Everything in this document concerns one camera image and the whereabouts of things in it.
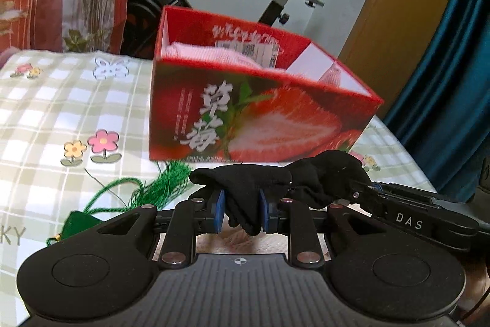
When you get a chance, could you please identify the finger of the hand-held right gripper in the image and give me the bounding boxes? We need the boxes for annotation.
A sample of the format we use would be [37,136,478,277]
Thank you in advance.
[365,179,389,197]
[350,187,383,216]

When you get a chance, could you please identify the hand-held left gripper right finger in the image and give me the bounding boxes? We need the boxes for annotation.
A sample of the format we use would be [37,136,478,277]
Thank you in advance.
[258,190,387,269]

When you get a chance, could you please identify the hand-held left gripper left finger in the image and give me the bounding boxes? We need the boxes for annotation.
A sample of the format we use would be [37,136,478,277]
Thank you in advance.
[97,189,227,271]

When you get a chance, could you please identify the black sock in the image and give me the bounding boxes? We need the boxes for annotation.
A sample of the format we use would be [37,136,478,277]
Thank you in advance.
[189,151,370,236]

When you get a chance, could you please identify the red strawberry cardboard box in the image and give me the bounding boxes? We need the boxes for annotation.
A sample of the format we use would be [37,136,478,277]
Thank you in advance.
[149,5,384,164]

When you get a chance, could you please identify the pink knitted cloth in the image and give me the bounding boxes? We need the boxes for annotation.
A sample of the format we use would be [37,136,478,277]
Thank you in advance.
[197,220,330,262]

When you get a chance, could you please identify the green tassel charm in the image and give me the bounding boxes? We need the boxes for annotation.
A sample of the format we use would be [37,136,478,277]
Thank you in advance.
[47,160,192,247]

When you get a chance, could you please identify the teal curtain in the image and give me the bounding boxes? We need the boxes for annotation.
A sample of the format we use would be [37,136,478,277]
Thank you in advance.
[383,0,490,199]

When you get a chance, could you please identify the pale pink cloth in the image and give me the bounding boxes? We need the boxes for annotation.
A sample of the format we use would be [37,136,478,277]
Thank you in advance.
[164,40,288,72]

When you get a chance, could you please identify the wooden door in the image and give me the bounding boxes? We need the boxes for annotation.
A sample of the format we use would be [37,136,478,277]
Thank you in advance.
[339,0,469,118]

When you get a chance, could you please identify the green checked tablecloth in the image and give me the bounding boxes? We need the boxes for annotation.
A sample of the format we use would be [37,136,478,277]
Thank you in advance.
[0,50,439,327]

